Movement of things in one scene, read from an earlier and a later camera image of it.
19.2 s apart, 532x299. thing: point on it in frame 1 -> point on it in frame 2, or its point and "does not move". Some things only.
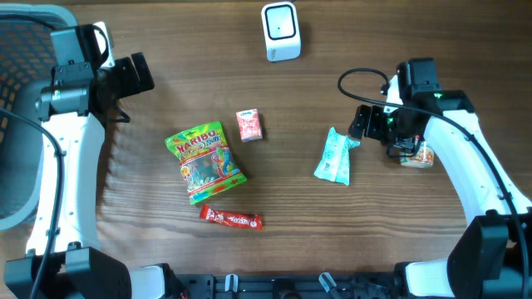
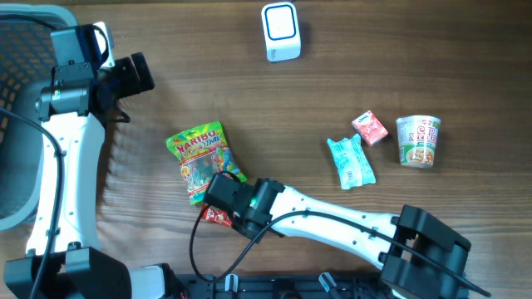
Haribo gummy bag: [208, 162] does not move
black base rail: [371, 285] does not move
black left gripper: [125, 76] does not move
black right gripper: [375, 124] -> [212, 201]
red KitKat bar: [230, 218] does not move
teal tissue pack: [335, 162] -> [351, 162]
